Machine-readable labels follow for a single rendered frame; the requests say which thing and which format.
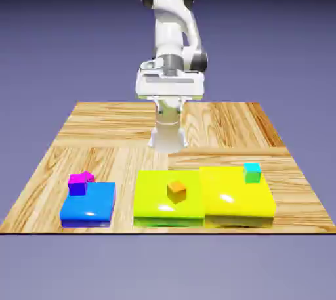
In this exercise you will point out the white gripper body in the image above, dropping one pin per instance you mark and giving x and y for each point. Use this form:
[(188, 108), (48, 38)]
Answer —
[(169, 87)]

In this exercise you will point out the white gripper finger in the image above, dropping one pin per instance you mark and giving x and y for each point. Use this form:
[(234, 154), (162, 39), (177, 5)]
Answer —
[(159, 107), (180, 107)]

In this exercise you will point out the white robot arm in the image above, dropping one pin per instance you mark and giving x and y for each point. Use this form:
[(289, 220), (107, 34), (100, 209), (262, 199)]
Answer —
[(168, 16)]

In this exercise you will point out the small orange cube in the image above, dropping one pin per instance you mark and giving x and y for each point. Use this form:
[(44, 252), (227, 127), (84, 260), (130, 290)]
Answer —
[(176, 191)]

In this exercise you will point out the small cyan cube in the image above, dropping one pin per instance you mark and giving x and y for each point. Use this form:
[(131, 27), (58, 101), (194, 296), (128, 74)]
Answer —
[(252, 173)]

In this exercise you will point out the small magenta cube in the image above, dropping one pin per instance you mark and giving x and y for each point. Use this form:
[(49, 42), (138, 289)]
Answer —
[(77, 185), (89, 177)]

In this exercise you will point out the large lime green box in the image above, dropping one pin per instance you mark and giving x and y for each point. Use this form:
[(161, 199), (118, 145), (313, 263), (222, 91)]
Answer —
[(152, 195)]

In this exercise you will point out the large yellow box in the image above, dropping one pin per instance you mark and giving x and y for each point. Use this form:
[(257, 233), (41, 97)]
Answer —
[(236, 197)]

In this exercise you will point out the large blue box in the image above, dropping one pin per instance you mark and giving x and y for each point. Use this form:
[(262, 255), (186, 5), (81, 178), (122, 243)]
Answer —
[(92, 202)]

